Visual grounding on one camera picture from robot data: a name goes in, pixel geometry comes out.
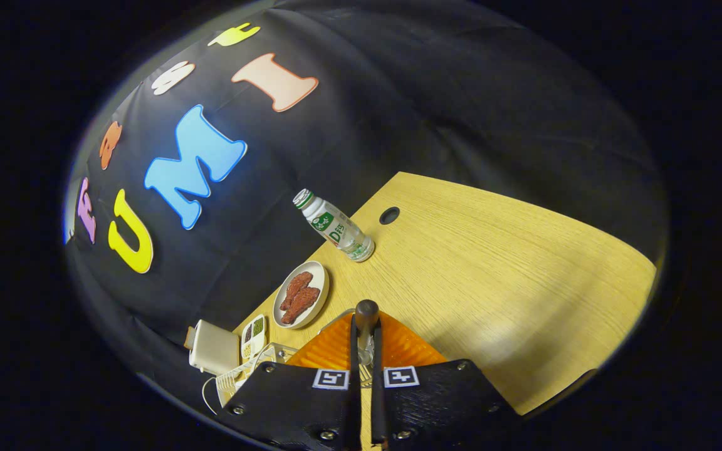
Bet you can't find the wooden handled spoon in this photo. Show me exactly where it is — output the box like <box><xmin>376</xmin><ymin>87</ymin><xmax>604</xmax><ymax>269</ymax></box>
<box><xmin>355</xmin><ymin>299</ymin><xmax>380</xmax><ymax>370</ymax></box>

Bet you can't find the white toaster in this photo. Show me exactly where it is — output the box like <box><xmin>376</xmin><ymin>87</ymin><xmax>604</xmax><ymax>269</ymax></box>
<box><xmin>184</xmin><ymin>319</ymin><xmax>241</xmax><ymax>376</ymax></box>

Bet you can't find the raw meat slice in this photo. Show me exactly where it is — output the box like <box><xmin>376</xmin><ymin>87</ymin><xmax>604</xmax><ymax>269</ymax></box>
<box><xmin>280</xmin><ymin>271</ymin><xmax>315</xmax><ymax>312</ymax></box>
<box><xmin>281</xmin><ymin>287</ymin><xmax>322</xmax><ymax>325</ymax></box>

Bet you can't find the white dish rack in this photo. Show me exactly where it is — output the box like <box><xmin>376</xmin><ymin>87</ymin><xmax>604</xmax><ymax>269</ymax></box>
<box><xmin>201</xmin><ymin>341</ymin><xmax>299</xmax><ymax>417</ymax></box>

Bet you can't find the white divided dish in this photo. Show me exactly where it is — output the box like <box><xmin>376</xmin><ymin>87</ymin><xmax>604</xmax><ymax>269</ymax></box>
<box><xmin>241</xmin><ymin>314</ymin><xmax>268</xmax><ymax>361</ymax></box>

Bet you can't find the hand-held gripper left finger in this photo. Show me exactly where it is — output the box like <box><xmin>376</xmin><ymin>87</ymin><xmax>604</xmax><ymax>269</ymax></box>
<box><xmin>220</xmin><ymin>311</ymin><xmax>362</xmax><ymax>451</ymax></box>

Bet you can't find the white green drink bottle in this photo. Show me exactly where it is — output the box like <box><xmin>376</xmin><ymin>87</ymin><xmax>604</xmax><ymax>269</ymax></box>
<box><xmin>292</xmin><ymin>189</ymin><xmax>376</xmax><ymax>262</ymax></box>

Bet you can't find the beige round dish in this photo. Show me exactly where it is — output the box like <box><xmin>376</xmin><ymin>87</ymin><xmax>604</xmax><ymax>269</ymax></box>
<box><xmin>272</xmin><ymin>261</ymin><xmax>330</xmax><ymax>330</ymax></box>

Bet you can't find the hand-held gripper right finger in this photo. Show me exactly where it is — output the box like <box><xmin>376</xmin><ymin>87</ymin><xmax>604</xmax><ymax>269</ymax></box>
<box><xmin>370</xmin><ymin>311</ymin><xmax>521</xmax><ymax>451</ymax></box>

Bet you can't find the metal wire basket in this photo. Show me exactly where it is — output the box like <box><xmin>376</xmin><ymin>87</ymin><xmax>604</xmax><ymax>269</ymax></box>
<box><xmin>318</xmin><ymin>309</ymin><xmax>375</xmax><ymax>388</ymax></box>

